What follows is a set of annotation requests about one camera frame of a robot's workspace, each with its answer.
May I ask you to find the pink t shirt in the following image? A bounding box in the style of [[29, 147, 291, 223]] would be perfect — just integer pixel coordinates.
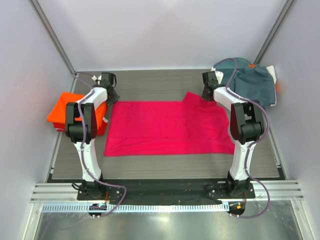
[[104, 92, 235, 157]]

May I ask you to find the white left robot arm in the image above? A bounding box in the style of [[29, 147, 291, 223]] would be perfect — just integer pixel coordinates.
[[65, 71, 120, 200]]

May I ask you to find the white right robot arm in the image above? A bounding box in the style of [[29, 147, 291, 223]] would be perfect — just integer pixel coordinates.
[[202, 70, 265, 198]]

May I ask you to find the teal plastic basket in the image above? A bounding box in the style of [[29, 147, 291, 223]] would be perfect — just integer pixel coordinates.
[[211, 57, 251, 90]]

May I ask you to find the grey blue t shirt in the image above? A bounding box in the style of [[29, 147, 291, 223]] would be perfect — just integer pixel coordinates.
[[234, 65, 277, 108]]

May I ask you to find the orange folded t shirt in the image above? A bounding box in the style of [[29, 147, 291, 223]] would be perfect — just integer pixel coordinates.
[[47, 92, 108, 129]]

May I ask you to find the white cloth in basket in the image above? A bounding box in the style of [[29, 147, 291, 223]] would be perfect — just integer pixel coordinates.
[[266, 65, 277, 84]]

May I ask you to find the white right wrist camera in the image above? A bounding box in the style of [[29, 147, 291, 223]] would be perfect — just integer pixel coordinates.
[[213, 69, 224, 84]]

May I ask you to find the right aluminium frame post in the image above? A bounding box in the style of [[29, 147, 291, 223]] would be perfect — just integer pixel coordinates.
[[253, 0, 296, 64]]

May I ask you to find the aluminium frame post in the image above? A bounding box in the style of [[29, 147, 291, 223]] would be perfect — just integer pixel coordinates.
[[253, 0, 296, 64], [28, 0, 75, 74]]

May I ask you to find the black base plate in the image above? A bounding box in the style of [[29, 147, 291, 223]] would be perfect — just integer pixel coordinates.
[[71, 178, 256, 206]]

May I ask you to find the left aluminium frame post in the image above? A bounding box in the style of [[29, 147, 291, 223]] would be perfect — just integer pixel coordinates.
[[28, 0, 75, 74]]

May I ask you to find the front aluminium frame beam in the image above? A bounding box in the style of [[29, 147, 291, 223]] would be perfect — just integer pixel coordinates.
[[31, 180, 304, 203]]

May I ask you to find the slotted metal cable rail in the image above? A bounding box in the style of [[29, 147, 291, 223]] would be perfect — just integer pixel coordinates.
[[42, 202, 229, 214]]

